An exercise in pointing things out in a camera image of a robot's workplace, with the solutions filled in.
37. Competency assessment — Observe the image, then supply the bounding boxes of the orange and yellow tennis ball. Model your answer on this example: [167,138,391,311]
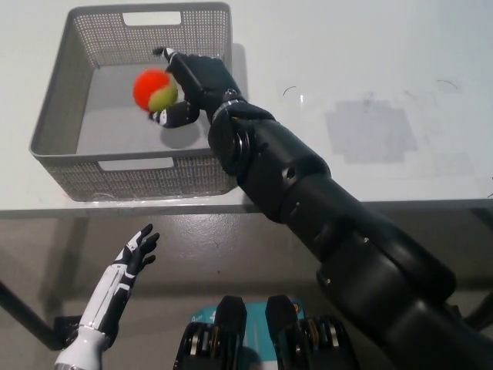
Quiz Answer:
[132,67,179,113]

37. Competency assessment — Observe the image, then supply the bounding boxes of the grey perforated plastic basket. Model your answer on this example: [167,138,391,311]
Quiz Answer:
[28,2,240,202]

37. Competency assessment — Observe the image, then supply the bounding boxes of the black table leg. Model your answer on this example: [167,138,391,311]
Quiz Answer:
[0,278,82,352]

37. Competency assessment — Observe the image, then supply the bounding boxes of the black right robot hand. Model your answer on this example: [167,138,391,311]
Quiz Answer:
[147,46,248,130]

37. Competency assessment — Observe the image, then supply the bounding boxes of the black robot body with teal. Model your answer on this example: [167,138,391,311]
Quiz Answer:
[175,294,361,370]

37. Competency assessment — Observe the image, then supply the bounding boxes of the white and black left hand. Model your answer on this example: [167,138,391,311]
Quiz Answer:
[78,224,161,342]

